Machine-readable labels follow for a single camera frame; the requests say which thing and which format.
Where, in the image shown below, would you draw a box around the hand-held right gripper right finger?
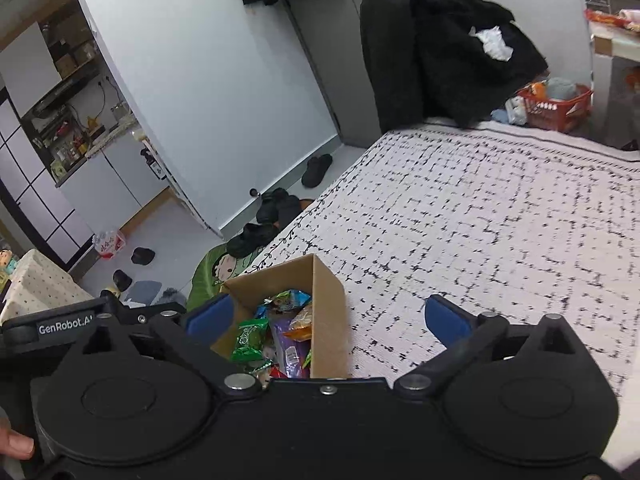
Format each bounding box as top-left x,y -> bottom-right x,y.
393,294 -> 581,397

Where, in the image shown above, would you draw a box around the black coat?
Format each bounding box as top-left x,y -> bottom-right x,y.
360,0 -> 548,133

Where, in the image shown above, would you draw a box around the white crumpled cloth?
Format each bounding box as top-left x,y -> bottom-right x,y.
468,26 -> 515,62

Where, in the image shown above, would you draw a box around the person's left hand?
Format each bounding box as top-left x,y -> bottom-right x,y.
0,412 -> 36,461

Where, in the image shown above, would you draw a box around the purple snack packet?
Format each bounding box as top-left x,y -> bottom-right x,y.
269,312 -> 312,380

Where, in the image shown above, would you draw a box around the pink white plastic bag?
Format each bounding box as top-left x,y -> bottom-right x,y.
92,230 -> 126,261

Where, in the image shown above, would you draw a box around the white desk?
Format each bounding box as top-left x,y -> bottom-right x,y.
589,20 -> 640,153

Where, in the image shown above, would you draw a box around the black chunky shoe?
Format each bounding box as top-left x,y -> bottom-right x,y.
226,222 -> 281,259

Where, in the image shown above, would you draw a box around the kitchen wall shelf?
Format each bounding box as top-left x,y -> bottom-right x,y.
20,10 -> 101,111

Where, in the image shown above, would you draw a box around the black bottle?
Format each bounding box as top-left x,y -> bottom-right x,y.
140,147 -> 166,181

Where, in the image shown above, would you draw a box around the grey blue floor cloth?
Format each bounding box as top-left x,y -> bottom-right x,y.
125,280 -> 163,306

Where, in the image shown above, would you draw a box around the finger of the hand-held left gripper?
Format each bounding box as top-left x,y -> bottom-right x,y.
107,300 -> 187,333

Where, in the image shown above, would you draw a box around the green cartoon floor mat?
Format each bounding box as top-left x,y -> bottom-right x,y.
186,242 -> 261,311

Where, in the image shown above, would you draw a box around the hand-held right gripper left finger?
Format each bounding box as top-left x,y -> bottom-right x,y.
77,292 -> 261,396

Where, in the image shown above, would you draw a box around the black chunky shoes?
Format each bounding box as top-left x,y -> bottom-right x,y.
256,187 -> 302,226

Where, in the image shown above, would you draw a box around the white kitchen cabinet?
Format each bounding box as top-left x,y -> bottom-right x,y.
0,95 -> 173,271

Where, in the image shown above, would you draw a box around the brown cardboard box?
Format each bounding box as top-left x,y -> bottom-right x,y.
210,254 -> 351,380

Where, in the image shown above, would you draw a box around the red plastic basket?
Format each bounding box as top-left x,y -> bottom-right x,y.
517,82 -> 593,133

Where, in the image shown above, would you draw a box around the grey door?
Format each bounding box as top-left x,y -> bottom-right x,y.
280,0 -> 411,148

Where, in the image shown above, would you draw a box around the cream dotted cloth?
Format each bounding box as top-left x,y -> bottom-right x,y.
0,248 -> 96,326

